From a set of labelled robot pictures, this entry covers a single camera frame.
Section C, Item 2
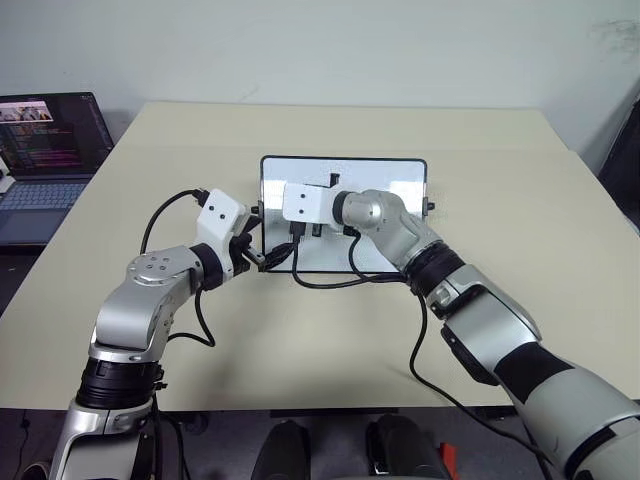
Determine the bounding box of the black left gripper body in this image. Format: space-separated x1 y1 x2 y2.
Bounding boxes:
228 215 265 275

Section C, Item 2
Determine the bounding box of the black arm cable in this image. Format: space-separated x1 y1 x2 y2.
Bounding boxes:
141 188 218 349
288 221 557 480

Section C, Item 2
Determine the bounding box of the open grey laptop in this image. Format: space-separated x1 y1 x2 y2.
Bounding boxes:
0 91 114 247

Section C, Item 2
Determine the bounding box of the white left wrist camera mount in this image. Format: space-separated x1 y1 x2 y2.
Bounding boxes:
195 188 251 279

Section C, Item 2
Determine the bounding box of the black table frame bar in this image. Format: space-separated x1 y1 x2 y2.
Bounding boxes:
269 408 402 419

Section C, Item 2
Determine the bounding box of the small red part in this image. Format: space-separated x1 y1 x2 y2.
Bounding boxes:
438 441 459 474

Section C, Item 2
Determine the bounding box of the black framed small whiteboard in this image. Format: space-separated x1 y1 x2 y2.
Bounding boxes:
251 155 436 274

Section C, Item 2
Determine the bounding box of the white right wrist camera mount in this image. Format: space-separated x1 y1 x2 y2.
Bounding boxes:
281 174 342 224

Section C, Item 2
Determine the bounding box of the dark rounded shape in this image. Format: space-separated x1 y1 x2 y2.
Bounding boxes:
366 413 451 480
249 419 312 480

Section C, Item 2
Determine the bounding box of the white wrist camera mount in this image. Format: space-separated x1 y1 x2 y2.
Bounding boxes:
195 188 251 279
281 174 342 224

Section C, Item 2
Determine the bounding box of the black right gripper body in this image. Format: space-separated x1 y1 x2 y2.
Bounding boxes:
308 221 352 239

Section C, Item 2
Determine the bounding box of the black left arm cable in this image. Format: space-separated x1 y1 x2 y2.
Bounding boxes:
141 188 218 349

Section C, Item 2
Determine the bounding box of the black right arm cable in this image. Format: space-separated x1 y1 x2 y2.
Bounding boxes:
288 221 557 480

